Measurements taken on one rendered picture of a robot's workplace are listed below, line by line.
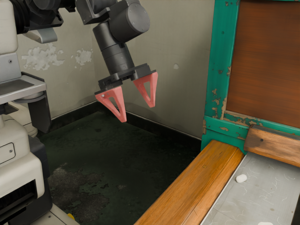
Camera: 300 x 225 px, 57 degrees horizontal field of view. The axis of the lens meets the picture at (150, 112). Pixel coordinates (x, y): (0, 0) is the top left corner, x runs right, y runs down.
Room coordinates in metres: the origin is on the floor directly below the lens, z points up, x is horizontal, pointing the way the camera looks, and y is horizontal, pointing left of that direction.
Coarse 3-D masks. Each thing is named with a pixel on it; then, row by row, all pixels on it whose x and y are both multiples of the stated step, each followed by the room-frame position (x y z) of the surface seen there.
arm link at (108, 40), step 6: (108, 18) 0.57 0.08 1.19; (102, 24) 0.58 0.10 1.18; (108, 24) 0.58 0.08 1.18; (96, 30) 0.58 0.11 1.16; (102, 30) 0.58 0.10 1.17; (108, 30) 0.58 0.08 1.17; (96, 36) 0.58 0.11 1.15; (102, 36) 0.57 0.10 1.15; (108, 36) 0.57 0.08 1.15; (102, 42) 0.57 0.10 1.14; (108, 42) 0.57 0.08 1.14; (114, 42) 0.57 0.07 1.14; (120, 42) 0.57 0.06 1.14; (102, 48) 0.57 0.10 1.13; (120, 48) 0.58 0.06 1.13
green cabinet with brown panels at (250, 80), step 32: (224, 0) 0.82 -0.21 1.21; (256, 0) 0.79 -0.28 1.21; (288, 0) 0.73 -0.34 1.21; (224, 32) 0.82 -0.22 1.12; (256, 32) 0.78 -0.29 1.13; (288, 32) 0.73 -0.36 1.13; (224, 64) 0.81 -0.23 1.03; (256, 64) 0.77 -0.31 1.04; (288, 64) 0.73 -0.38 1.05; (224, 96) 0.81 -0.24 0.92; (256, 96) 0.76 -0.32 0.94; (288, 96) 0.71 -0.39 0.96; (288, 128) 0.69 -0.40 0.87
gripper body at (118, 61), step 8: (112, 48) 0.56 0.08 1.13; (104, 56) 0.57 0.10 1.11; (112, 56) 0.56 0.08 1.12; (120, 56) 0.56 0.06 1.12; (128, 56) 0.57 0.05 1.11; (112, 64) 0.56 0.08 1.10; (120, 64) 0.55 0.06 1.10; (128, 64) 0.56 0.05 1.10; (144, 64) 0.59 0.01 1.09; (112, 72) 0.56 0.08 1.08; (120, 72) 0.53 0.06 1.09; (128, 72) 0.55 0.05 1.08; (104, 80) 0.54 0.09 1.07; (112, 80) 0.52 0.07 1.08
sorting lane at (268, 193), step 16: (256, 160) 0.72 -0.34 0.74; (256, 176) 0.64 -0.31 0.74; (272, 176) 0.64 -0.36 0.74; (288, 176) 0.64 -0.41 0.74; (224, 192) 0.57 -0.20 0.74; (240, 192) 0.57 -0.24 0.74; (256, 192) 0.57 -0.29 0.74; (272, 192) 0.57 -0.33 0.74; (288, 192) 0.57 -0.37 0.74; (224, 208) 0.52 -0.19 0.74; (240, 208) 0.52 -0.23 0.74; (256, 208) 0.52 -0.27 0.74; (272, 208) 0.52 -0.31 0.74; (288, 208) 0.52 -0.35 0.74; (208, 224) 0.47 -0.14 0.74; (224, 224) 0.47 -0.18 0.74; (240, 224) 0.47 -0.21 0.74; (256, 224) 0.47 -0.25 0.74; (288, 224) 0.47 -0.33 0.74
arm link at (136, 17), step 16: (80, 0) 0.59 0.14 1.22; (128, 0) 0.55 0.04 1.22; (80, 16) 0.59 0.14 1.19; (96, 16) 0.58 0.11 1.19; (112, 16) 0.57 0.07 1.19; (128, 16) 0.53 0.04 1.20; (144, 16) 0.56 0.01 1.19; (112, 32) 0.55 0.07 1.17; (128, 32) 0.53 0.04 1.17; (144, 32) 0.54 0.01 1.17
